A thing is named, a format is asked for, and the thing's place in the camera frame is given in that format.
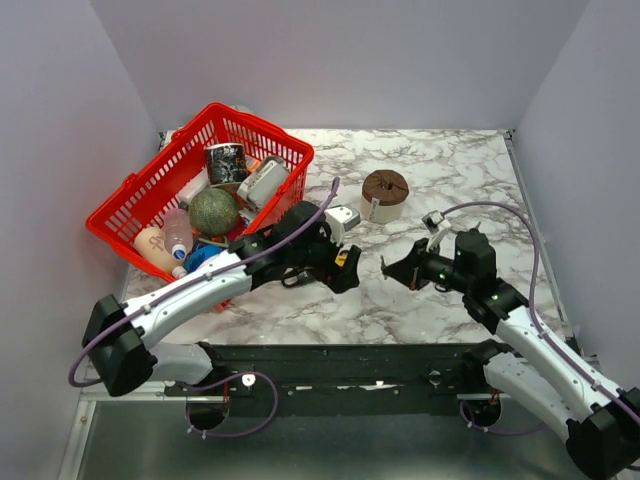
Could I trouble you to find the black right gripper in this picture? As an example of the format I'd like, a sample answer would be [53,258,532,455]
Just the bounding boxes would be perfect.
[383,237,472,293]

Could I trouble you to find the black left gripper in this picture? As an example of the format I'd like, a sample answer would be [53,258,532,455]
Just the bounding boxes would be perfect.
[288,225,361,295]

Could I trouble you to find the silver key bunch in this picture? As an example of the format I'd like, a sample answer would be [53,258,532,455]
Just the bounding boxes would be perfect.
[380,255,387,279]

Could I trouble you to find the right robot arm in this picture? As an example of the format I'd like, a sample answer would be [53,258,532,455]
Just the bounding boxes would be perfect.
[381,229,639,479]

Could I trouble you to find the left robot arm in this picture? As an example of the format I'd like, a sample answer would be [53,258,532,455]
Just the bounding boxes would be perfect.
[82,201,361,397]

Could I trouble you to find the black Kaijing padlock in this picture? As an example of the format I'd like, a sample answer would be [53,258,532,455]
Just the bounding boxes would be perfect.
[281,269,315,289]

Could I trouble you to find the brown wrapped paper roll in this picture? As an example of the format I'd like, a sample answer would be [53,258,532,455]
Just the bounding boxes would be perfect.
[361,169,409,224]

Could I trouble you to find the green glitter ball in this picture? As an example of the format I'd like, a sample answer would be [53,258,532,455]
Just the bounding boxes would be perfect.
[188,187,239,236]

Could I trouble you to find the blue white bottle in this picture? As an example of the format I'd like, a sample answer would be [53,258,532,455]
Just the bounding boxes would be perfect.
[171,245,223,279]

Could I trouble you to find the dark printed can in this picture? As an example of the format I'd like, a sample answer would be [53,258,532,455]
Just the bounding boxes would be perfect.
[204,142,248,185]

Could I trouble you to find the clear plastic bottle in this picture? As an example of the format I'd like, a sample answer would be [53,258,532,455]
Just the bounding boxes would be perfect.
[163,208,193,261]

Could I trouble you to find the white small box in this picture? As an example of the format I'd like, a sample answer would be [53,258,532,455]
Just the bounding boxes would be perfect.
[177,168,210,204]

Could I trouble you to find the red plastic basket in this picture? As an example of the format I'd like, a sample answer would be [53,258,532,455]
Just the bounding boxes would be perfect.
[86,103,314,282]

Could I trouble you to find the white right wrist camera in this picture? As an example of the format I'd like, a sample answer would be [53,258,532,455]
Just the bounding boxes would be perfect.
[422,210,451,251]

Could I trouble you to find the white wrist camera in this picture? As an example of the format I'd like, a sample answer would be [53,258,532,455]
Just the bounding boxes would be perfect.
[324,205,361,245]
[422,210,451,251]

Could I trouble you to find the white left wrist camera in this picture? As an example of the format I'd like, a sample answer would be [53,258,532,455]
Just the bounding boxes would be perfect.
[324,205,361,245]

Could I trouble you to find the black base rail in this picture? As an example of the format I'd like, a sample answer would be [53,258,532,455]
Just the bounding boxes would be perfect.
[165,340,512,417]

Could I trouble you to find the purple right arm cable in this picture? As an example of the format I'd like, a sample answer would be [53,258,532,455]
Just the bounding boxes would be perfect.
[439,201,640,437]

